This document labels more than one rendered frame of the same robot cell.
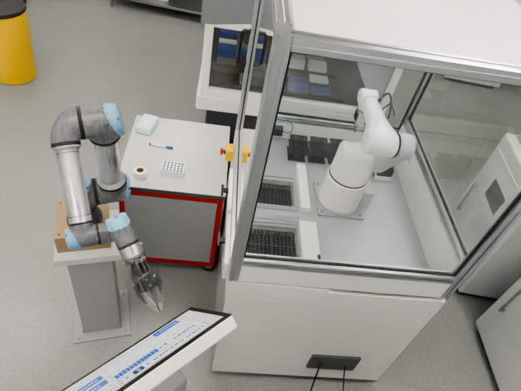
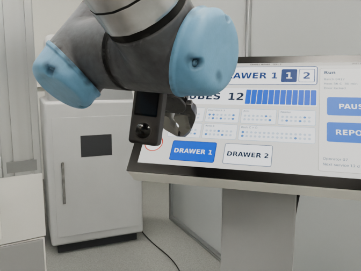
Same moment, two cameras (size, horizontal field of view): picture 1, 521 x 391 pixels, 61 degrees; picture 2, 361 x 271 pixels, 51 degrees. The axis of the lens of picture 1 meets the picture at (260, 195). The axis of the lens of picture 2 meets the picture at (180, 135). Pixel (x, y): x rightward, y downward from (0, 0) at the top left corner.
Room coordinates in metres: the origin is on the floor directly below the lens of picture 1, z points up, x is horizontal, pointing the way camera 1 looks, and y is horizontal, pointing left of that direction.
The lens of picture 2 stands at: (1.01, 0.90, 1.15)
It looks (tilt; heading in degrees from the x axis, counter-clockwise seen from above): 9 degrees down; 249
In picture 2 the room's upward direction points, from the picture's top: straight up
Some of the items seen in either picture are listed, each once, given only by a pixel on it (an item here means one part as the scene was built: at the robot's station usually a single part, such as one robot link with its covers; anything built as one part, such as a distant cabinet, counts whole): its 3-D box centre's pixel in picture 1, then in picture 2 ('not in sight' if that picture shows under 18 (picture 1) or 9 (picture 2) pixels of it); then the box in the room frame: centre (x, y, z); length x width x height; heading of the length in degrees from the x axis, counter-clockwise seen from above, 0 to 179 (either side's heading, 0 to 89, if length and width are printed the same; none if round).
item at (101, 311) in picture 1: (95, 279); not in sight; (1.20, 0.74, 0.38); 0.30 x 0.30 x 0.76; 24
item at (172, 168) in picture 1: (173, 168); not in sight; (1.74, 0.50, 0.78); 0.12 x 0.08 x 0.04; 98
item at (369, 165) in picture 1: (392, 189); not in sight; (1.11, -0.42, 1.52); 0.87 x 0.01 x 0.86; 100
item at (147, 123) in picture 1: (146, 124); not in sight; (2.06, 0.76, 0.78); 0.15 x 0.10 x 0.04; 178
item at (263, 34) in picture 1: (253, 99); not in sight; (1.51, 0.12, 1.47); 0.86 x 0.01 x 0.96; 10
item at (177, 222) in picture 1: (176, 198); not in sight; (1.90, 0.52, 0.38); 0.62 x 0.58 x 0.76; 10
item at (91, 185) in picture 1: (80, 193); not in sight; (1.20, 0.74, 1.03); 0.13 x 0.12 x 0.14; 120
